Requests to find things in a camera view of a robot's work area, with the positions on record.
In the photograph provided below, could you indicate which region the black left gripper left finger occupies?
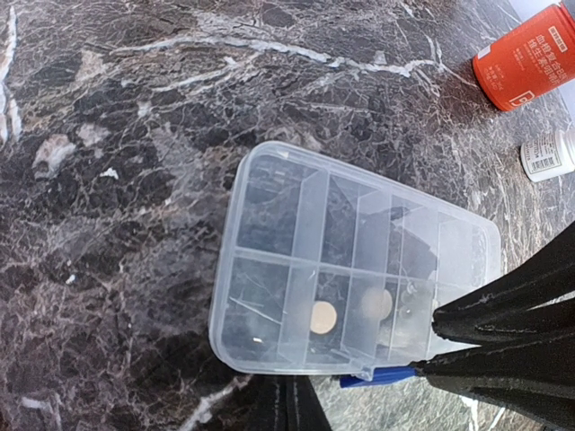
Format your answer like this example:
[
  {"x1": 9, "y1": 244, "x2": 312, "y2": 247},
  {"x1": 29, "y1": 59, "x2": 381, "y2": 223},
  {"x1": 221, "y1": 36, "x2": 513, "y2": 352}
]
[{"x1": 258, "y1": 375, "x2": 332, "y2": 431}]

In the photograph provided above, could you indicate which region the clear plastic pill organizer box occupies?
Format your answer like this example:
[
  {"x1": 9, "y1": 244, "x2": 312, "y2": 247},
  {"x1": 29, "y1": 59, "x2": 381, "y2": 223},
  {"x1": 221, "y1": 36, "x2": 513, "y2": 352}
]
[{"x1": 208, "y1": 141, "x2": 500, "y2": 380}]

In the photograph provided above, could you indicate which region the small white dropper bottle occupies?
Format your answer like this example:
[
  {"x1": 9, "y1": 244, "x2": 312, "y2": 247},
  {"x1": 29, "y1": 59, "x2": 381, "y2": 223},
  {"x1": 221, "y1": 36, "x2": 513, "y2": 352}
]
[{"x1": 520, "y1": 129, "x2": 574, "y2": 182}]

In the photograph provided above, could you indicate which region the yellow round pill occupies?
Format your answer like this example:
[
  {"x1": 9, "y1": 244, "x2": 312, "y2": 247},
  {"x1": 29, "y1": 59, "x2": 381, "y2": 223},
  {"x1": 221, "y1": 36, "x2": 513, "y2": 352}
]
[
  {"x1": 310, "y1": 301, "x2": 338, "y2": 335},
  {"x1": 361, "y1": 287, "x2": 394, "y2": 321}
]

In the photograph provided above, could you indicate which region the small blue packet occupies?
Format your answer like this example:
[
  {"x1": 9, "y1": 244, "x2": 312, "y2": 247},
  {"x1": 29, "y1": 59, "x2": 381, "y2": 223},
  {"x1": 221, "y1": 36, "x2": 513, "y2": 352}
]
[{"x1": 340, "y1": 366, "x2": 417, "y2": 389}]

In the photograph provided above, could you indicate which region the orange bottle with grey lid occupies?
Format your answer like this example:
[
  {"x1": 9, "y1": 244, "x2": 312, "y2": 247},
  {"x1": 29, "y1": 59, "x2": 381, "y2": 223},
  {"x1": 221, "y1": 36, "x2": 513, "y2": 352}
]
[{"x1": 473, "y1": 1, "x2": 574, "y2": 111}]

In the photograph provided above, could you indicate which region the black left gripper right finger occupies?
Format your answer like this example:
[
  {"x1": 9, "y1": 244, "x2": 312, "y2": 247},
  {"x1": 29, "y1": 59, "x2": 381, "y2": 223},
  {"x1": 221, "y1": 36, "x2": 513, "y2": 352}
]
[{"x1": 411, "y1": 228, "x2": 574, "y2": 429}]

